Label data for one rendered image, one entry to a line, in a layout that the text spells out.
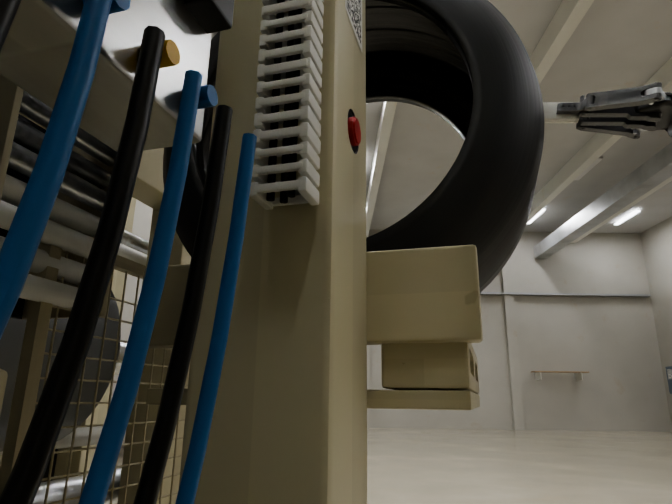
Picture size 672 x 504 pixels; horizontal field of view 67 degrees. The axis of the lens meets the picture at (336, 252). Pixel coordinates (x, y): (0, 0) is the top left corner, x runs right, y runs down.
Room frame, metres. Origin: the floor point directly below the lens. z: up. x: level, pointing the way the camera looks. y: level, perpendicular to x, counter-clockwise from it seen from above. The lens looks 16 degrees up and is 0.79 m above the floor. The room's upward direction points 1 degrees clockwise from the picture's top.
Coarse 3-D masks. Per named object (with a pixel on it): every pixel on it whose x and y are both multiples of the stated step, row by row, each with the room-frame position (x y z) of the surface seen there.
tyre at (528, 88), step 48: (384, 0) 0.64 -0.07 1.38; (432, 0) 0.59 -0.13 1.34; (480, 0) 0.60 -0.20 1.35; (384, 48) 0.86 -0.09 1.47; (432, 48) 0.81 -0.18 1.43; (480, 48) 0.58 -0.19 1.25; (384, 96) 0.92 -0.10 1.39; (432, 96) 0.88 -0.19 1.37; (480, 96) 0.58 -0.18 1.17; (528, 96) 0.59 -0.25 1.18; (192, 144) 0.70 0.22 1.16; (480, 144) 0.58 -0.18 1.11; (528, 144) 0.59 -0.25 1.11; (192, 192) 0.70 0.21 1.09; (432, 192) 0.60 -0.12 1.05; (480, 192) 0.59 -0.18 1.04; (528, 192) 0.63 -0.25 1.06; (192, 240) 0.72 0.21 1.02; (384, 240) 0.62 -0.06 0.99; (432, 240) 0.60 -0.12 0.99; (480, 240) 0.62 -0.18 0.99; (480, 288) 0.79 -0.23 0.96
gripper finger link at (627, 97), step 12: (660, 84) 0.63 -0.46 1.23; (600, 96) 0.67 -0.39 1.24; (612, 96) 0.66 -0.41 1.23; (624, 96) 0.65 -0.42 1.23; (636, 96) 0.65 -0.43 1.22; (648, 96) 0.64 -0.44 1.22; (660, 96) 0.63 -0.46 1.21; (588, 108) 0.68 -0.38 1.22; (600, 108) 0.68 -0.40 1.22; (612, 108) 0.67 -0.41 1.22
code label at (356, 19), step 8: (352, 0) 0.46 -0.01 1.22; (360, 0) 0.50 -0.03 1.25; (352, 8) 0.46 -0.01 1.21; (360, 8) 0.50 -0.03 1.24; (352, 16) 0.46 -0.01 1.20; (360, 16) 0.50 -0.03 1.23; (352, 24) 0.46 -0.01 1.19; (360, 24) 0.50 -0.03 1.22; (360, 32) 0.50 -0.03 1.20; (360, 40) 0.50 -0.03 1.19
